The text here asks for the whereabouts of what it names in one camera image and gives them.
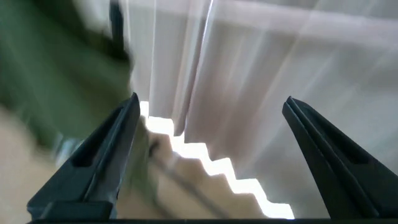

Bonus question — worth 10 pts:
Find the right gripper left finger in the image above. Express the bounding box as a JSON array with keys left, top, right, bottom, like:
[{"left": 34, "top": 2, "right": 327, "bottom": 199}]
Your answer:
[{"left": 26, "top": 92, "right": 141, "bottom": 220}]

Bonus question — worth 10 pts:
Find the green long-sleeved shirt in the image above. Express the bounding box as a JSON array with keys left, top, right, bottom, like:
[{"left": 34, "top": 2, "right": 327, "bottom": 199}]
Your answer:
[{"left": 0, "top": 0, "right": 156, "bottom": 206}]

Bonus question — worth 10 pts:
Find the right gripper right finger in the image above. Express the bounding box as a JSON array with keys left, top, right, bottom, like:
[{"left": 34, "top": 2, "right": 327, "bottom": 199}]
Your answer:
[{"left": 282, "top": 95, "right": 398, "bottom": 218}]

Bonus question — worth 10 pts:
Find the beige curtain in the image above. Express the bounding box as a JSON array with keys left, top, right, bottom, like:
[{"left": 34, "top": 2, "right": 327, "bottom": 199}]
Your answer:
[{"left": 73, "top": 0, "right": 398, "bottom": 218}]

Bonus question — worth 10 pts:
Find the black clothes rack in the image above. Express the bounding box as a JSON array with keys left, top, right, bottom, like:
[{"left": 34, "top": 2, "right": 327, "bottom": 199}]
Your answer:
[{"left": 107, "top": 0, "right": 233, "bottom": 218}]

